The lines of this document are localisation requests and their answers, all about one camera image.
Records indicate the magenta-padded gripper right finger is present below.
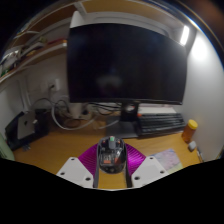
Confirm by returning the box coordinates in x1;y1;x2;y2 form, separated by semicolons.
123;142;168;189

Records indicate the black keyboard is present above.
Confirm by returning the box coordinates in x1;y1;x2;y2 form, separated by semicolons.
135;112;187;137

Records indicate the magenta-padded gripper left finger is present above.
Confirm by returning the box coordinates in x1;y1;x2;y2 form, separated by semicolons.
55;142;101;189

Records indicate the black box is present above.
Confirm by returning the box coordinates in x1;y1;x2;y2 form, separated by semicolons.
4;108;51;152

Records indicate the wooden wall shelf unit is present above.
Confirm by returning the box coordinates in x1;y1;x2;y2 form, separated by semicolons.
0;0;188;84

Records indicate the white power strip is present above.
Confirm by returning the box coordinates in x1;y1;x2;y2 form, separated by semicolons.
68;102;93;119

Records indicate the white light bar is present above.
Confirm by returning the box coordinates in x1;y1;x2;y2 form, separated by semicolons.
179;25;190;47

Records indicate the black computer monitor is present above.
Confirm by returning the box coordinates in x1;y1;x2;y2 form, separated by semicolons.
66;22;188;139

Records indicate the black cable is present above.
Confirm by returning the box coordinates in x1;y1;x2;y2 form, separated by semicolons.
31;96;71;118

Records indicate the transparent computer mouse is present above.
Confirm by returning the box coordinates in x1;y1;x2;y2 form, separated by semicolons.
96;135;128;175

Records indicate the dark pen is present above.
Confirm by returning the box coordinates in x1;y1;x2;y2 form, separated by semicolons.
196;146;205;164

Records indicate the floral landscape print mouse pad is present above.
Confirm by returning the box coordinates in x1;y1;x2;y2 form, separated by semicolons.
148;148;184;174

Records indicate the small white case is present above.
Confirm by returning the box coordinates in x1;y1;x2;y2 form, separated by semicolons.
187;140;198;153

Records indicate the orange bottle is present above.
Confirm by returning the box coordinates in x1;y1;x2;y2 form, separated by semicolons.
181;119;199;144

